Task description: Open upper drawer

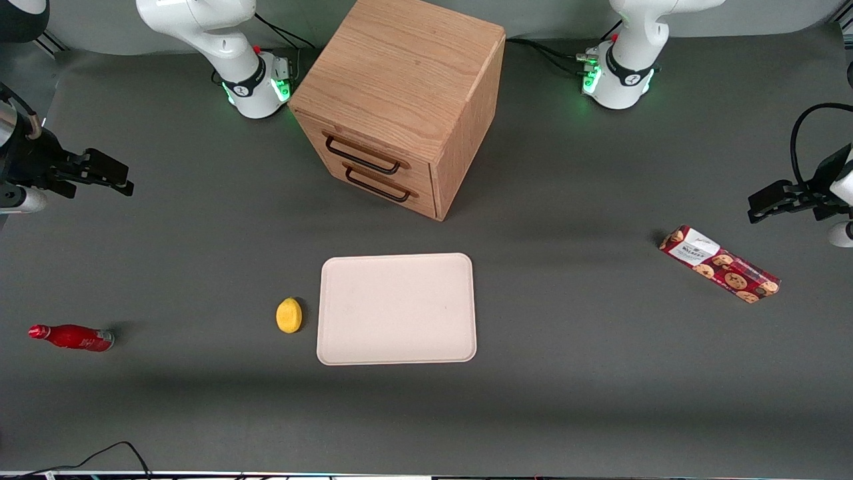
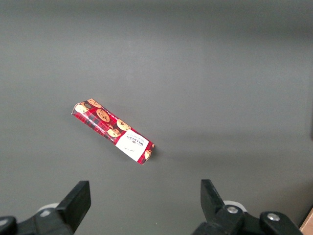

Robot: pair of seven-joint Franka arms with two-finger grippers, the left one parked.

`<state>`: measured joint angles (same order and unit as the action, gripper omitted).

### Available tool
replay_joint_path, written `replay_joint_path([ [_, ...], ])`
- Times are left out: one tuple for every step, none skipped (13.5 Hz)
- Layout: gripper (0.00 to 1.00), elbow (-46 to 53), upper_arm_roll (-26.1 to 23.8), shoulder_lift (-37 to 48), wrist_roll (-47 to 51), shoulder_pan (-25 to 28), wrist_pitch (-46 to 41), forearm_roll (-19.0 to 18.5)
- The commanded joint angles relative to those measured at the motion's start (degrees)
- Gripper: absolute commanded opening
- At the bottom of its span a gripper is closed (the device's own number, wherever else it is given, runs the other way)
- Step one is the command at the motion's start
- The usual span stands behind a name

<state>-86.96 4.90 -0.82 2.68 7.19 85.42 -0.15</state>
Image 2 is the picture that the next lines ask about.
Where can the red tartan cookie box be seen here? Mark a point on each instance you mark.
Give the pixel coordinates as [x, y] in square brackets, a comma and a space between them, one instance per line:
[110, 120]

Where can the wooden drawer cabinet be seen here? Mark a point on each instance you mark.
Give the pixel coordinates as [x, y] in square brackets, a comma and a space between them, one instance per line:
[308, 226]

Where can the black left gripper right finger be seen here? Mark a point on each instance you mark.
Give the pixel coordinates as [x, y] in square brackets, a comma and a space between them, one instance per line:
[215, 213]

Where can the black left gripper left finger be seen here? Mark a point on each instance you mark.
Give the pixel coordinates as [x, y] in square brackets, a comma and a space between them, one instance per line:
[71, 210]

